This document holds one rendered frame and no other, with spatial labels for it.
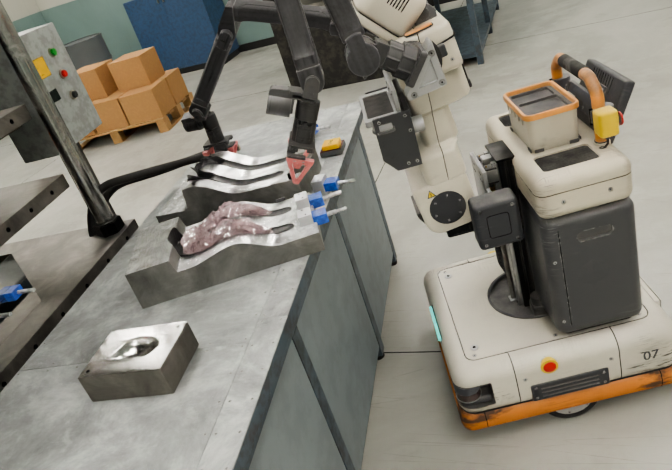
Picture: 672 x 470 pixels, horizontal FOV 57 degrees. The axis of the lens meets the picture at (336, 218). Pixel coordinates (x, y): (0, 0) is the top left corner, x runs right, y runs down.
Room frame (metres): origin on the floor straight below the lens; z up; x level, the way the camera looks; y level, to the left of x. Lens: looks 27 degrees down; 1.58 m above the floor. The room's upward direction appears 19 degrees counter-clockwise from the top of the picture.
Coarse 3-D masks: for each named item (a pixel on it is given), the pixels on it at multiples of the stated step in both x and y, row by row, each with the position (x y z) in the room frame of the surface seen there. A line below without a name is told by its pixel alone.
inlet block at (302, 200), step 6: (306, 192) 1.61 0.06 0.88; (318, 192) 1.60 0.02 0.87; (336, 192) 1.59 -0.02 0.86; (300, 198) 1.57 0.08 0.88; (306, 198) 1.57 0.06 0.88; (312, 198) 1.58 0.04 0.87; (318, 198) 1.57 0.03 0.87; (324, 198) 1.58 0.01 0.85; (300, 204) 1.57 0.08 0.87; (306, 204) 1.57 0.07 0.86; (312, 204) 1.57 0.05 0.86; (318, 204) 1.57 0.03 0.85; (324, 204) 1.57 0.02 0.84
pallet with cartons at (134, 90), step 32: (96, 64) 6.87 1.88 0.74; (128, 64) 6.52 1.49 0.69; (160, 64) 6.78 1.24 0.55; (96, 96) 6.62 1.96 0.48; (128, 96) 6.29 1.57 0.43; (160, 96) 6.33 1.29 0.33; (192, 96) 6.93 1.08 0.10; (96, 128) 6.45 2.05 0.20; (128, 128) 6.31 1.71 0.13; (160, 128) 6.21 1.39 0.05
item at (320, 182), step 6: (324, 174) 1.75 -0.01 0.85; (312, 180) 1.74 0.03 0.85; (318, 180) 1.72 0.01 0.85; (324, 180) 1.73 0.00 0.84; (330, 180) 1.72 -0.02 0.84; (336, 180) 1.71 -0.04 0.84; (342, 180) 1.71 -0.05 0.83; (348, 180) 1.70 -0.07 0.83; (354, 180) 1.70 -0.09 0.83; (312, 186) 1.72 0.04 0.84; (318, 186) 1.72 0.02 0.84; (324, 186) 1.71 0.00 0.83; (330, 186) 1.71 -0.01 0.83; (336, 186) 1.70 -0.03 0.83; (324, 192) 1.71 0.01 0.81
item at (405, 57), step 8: (392, 40) 1.44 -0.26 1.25; (392, 48) 1.42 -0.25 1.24; (400, 48) 1.42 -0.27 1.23; (408, 48) 1.41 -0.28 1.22; (416, 48) 1.42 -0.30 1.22; (392, 56) 1.41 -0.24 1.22; (400, 56) 1.41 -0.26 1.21; (408, 56) 1.40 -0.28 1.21; (416, 56) 1.40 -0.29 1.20; (424, 56) 1.38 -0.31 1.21; (384, 64) 1.42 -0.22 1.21; (392, 64) 1.41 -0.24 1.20; (400, 64) 1.40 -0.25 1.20; (408, 64) 1.40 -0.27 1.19; (416, 64) 1.38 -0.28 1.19; (392, 72) 1.44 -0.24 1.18; (400, 72) 1.41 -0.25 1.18; (408, 72) 1.40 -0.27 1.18; (416, 72) 1.38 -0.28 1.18; (408, 80) 1.40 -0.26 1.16; (416, 80) 1.38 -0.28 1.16
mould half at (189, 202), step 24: (216, 168) 1.91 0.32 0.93; (264, 168) 1.89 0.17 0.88; (288, 168) 1.80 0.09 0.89; (312, 168) 1.85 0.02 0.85; (192, 192) 1.81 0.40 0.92; (216, 192) 1.78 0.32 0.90; (240, 192) 1.76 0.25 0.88; (264, 192) 1.73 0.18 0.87; (288, 192) 1.71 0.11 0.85; (168, 216) 1.84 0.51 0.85; (192, 216) 1.82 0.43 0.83
